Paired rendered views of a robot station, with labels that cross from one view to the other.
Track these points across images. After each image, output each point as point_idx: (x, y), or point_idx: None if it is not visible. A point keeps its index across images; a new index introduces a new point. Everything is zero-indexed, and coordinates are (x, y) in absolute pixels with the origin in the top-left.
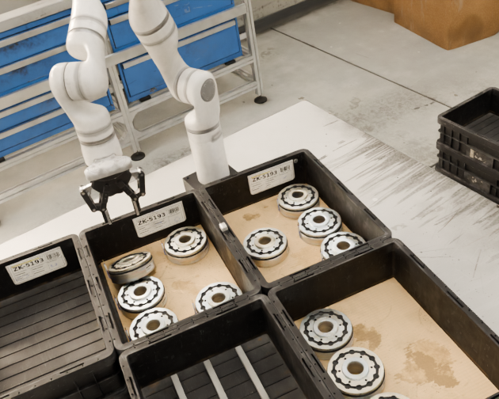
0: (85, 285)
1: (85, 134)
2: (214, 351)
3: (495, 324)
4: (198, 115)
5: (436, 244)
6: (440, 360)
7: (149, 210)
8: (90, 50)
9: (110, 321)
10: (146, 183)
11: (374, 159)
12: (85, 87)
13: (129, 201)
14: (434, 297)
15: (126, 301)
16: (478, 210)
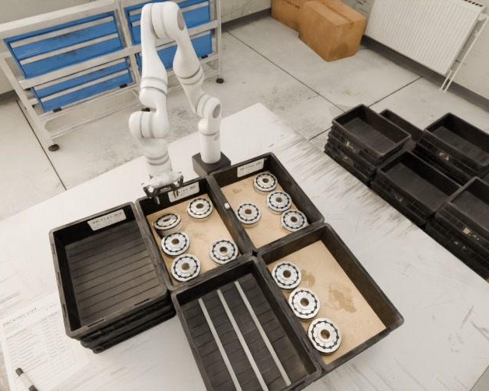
0: (138, 231)
1: (151, 158)
2: (222, 284)
3: (366, 263)
4: (209, 126)
5: (335, 210)
6: (347, 295)
7: None
8: (159, 105)
9: (162, 269)
10: None
11: (300, 150)
12: (155, 133)
13: None
14: (347, 261)
15: (167, 247)
16: (358, 190)
